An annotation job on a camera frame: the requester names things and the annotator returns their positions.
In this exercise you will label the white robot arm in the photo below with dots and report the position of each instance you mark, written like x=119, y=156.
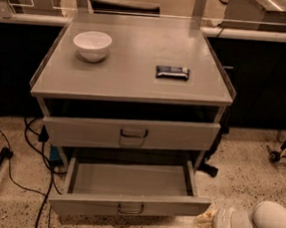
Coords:
x=266, y=214

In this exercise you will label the grey drawer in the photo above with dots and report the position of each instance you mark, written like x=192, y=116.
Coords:
x=112, y=187
x=127, y=133

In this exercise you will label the tan padded gripper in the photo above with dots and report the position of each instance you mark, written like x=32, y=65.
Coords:
x=222, y=223

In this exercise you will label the dark blue snack bar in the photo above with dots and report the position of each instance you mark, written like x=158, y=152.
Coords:
x=172, y=73

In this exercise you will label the grey drawer cabinet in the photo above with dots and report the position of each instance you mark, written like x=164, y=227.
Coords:
x=123, y=84

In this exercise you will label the white ceramic bowl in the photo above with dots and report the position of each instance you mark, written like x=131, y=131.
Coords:
x=93, y=46

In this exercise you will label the grey top drawer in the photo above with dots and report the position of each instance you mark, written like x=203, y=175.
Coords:
x=127, y=133

